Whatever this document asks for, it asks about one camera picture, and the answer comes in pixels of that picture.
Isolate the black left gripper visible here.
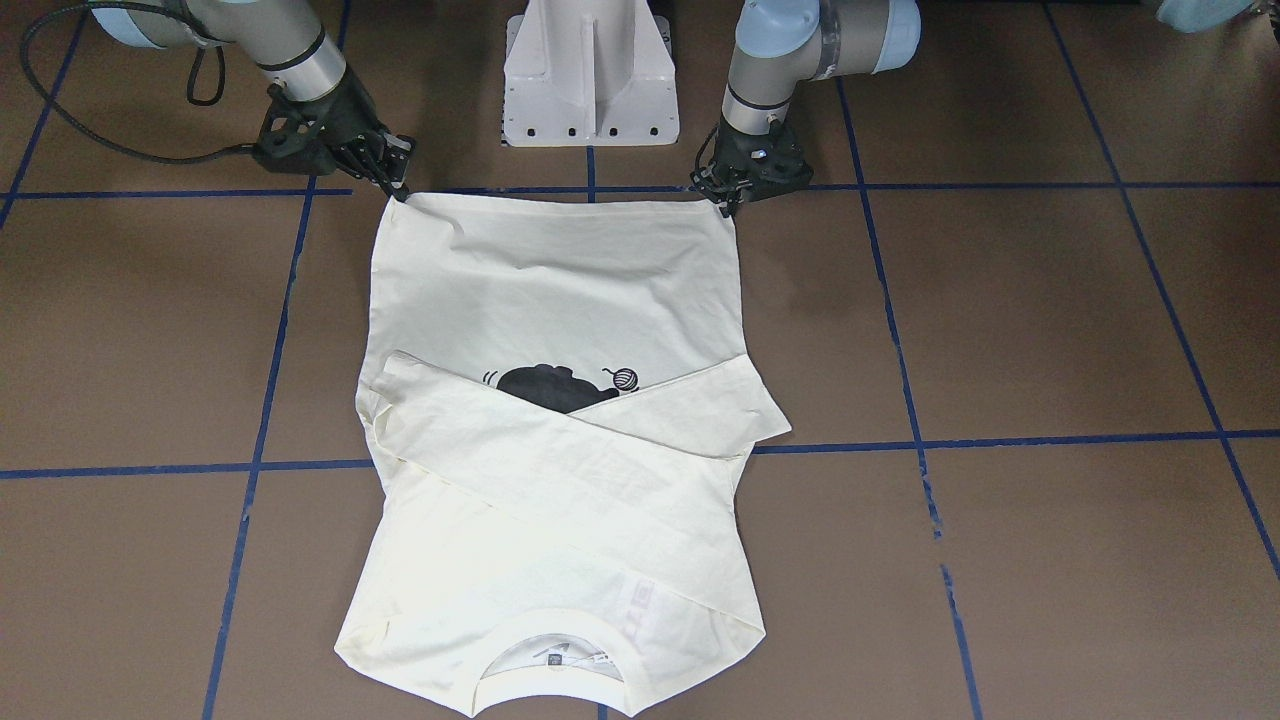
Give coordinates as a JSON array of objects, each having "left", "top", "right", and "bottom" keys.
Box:
[{"left": 690, "top": 119, "right": 813, "bottom": 218}]

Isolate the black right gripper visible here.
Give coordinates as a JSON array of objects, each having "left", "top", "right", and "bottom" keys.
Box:
[{"left": 268, "top": 70, "right": 416, "bottom": 202}]

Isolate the cream long-sleeve cat shirt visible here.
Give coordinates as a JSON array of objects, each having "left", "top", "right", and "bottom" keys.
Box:
[{"left": 335, "top": 193, "right": 790, "bottom": 717}]

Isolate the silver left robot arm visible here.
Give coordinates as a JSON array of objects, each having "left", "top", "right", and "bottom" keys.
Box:
[{"left": 690, "top": 1, "right": 922, "bottom": 218}]

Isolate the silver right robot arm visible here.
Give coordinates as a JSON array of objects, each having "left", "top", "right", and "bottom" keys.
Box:
[{"left": 93, "top": 1, "right": 415, "bottom": 200}]

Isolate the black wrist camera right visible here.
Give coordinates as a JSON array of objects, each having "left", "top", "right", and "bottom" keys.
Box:
[{"left": 251, "top": 108, "right": 337, "bottom": 176}]

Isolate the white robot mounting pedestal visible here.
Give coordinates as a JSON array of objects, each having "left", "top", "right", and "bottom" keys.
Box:
[{"left": 500, "top": 1, "right": 680, "bottom": 149}]

